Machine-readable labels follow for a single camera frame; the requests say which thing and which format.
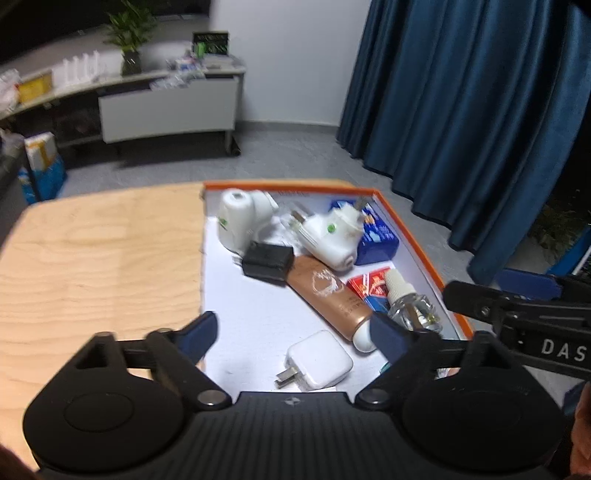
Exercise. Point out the yellow box on cabinet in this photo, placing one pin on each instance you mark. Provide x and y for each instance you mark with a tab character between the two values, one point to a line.
34	86

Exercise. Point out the red small box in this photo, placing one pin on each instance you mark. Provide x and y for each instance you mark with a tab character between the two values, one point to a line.
371	287

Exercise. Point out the white plug-in device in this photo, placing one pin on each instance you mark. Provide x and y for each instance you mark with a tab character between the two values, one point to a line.
240	216

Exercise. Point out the black wall television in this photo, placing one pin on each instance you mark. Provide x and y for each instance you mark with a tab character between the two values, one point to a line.
26	25

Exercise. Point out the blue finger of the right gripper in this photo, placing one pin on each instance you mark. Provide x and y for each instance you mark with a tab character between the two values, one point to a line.
528	284

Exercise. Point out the plastic bag on cabinet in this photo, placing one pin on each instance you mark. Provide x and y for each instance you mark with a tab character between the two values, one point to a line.
9	95

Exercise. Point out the black power adapter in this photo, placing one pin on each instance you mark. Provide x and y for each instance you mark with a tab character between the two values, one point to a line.
267	262

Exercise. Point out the white wifi router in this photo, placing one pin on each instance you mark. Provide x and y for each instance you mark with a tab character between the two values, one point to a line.
78	70

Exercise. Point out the blue curtain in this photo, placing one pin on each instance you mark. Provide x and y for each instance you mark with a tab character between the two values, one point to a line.
472	109

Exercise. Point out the blue plastic bag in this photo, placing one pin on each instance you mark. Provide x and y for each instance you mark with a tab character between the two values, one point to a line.
44	185

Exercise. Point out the clear liquid refill bottle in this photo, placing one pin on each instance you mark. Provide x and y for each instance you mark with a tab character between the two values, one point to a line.
409	308

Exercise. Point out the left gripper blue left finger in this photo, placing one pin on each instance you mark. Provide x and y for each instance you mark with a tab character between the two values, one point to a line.
197	337

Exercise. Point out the white mosquito repellent heater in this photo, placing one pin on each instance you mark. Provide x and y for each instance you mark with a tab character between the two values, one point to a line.
333	237

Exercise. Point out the potted green plant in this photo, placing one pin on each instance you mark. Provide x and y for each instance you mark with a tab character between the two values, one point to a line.
129	29

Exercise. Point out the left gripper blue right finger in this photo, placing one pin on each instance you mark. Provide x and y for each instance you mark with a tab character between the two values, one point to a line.
391	339

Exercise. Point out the blue plastic stool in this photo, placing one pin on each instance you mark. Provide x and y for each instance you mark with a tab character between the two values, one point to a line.
574	259

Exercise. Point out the black green display box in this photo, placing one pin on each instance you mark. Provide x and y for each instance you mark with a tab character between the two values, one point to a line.
210	43

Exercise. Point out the blue card box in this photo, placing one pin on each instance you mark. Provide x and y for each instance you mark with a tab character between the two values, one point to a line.
379	243

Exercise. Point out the white tv cabinet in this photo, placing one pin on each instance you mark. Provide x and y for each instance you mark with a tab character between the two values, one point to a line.
120	109

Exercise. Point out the orange shallow tray box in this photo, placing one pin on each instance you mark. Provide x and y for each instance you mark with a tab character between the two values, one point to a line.
259	321

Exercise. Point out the white usb charger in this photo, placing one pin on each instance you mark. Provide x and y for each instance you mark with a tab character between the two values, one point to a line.
315	363

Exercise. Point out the brown cosmetic tube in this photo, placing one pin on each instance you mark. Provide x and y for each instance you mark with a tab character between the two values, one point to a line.
333	300

